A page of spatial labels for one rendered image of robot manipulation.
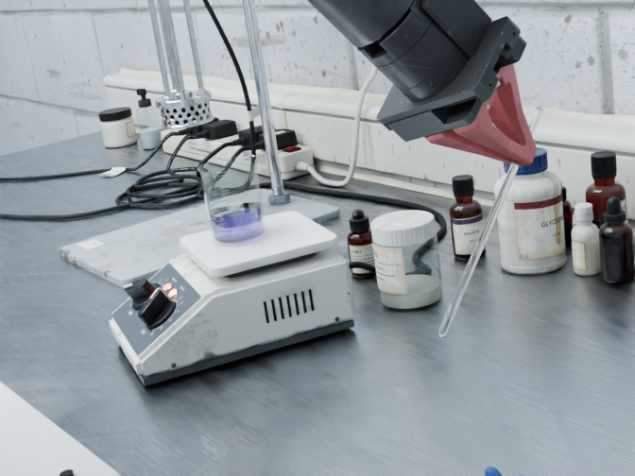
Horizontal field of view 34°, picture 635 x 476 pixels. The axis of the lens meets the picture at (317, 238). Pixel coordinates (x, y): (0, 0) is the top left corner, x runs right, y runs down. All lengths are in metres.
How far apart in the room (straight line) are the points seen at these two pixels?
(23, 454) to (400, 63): 0.35
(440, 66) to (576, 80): 0.50
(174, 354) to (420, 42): 0.36
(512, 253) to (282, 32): 0.71
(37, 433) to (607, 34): 0.72
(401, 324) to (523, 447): 0.25
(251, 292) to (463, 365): 0.19
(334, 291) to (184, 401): 0.17
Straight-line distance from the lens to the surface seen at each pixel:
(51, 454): 0.69
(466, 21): 0.71
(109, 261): 1.24
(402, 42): 0.68
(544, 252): 1.02
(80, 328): 1.07
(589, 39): 1.16
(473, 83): 0.68
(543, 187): 1.01
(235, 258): 0.90
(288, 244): 0.92
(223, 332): 0.90
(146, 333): 0.91
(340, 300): 0.93
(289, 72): 1.63
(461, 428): 0.76
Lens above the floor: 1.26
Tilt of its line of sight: 17 degrees down
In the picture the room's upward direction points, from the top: 8 degrees counter-clockwise
